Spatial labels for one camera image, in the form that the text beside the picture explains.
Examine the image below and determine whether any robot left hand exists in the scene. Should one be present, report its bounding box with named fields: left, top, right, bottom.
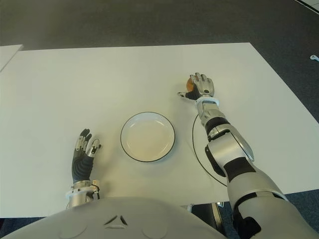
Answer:
left=71, top=128, right=103, bottom=184

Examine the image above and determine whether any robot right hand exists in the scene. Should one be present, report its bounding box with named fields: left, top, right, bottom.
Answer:
left=177, top=72, right=215, bottom=101

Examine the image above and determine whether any white plate black rim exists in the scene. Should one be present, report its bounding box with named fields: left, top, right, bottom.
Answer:
left=120, top=112, right=176, bottom=164

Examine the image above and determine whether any grey robot torso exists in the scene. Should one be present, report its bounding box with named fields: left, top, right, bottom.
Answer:
left=0, top=196, right=232, bottom=239

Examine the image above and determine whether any metal table leg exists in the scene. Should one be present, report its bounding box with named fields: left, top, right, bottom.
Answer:
left=180, top=202, right=225, bottom=226

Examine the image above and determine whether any white side table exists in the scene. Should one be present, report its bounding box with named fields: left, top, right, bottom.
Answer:
left=0, top=44, right=24, bottom=73

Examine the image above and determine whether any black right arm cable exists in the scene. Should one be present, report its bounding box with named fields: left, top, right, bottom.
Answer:
left=192, top=114, right=229, bottom=187

